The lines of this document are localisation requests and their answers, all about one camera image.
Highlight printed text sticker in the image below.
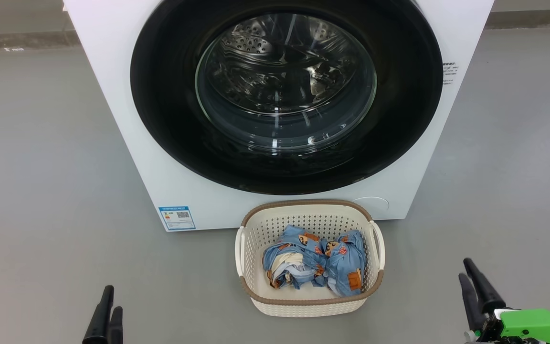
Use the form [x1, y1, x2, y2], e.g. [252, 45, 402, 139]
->
[442, 61, 460, 86]

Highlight blue energy label sticker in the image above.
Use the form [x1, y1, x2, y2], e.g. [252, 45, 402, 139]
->
[159, 206, 196, 231]

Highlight white round filter cover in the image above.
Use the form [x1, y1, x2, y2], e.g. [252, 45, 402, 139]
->
[354, 196, 390, 213]

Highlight blue printed garment brown patch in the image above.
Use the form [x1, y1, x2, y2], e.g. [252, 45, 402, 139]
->
[320, 230, 366, 297]

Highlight blue denim clothes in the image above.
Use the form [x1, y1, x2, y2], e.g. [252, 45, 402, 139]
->
[262, 225, 327, 290]

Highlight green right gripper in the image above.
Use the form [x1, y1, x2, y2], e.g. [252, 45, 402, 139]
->
[459, 258, 550, 344]

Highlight stainless steel washing machine drum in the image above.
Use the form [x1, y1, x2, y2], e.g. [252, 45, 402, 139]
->
[199, 13, 376, 153]

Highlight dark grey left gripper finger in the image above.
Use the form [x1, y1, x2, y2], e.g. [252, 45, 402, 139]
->
[83, 285, 114, 344]
[108, 306, 124, 344]

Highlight dark washing machine door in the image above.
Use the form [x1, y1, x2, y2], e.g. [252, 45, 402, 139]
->
[130, 0, 444, 195]

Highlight cream perforated laundry basket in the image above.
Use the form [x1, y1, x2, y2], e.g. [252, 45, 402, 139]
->
[235, 199, 386, 318]

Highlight white washing machine body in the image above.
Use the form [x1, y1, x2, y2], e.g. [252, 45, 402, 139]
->
[63, 0, 495, 233]

